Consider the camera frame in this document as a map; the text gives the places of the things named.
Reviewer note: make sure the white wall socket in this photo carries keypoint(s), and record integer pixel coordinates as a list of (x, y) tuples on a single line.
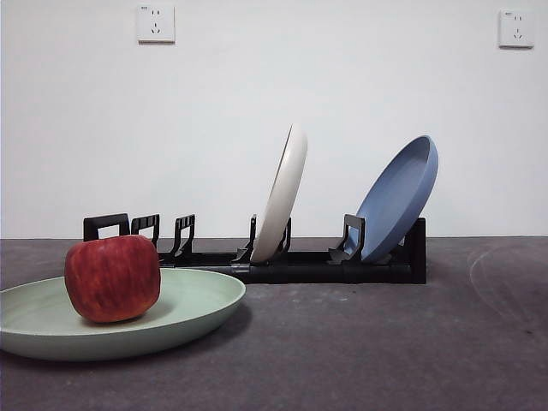
[(156, 24), (516, 29)]

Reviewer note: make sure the cream white plate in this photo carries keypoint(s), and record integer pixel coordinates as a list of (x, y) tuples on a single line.
[(282, 192)]

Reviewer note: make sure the red apple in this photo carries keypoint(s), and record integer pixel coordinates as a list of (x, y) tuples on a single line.
[(111, 278)]

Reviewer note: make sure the black plate rack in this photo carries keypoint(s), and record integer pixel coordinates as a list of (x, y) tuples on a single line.
[(308, 269)]

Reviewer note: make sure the blue plate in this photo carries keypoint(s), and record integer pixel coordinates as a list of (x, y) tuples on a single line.
[(398, 197)]

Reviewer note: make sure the green plate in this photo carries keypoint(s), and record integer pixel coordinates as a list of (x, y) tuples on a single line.
[(192, 308)]

